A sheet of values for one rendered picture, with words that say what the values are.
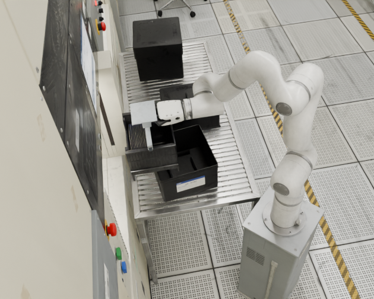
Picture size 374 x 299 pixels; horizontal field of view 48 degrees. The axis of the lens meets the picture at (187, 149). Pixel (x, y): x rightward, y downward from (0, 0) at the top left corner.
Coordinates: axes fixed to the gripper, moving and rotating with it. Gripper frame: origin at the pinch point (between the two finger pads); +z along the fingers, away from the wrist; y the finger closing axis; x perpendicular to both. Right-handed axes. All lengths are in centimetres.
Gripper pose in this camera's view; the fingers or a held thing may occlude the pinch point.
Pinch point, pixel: (145, 115)
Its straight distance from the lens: 168.3
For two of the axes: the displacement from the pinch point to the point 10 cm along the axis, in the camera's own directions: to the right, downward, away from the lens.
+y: -1.6, -7.4, 6.6
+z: -9.9, 1.6, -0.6
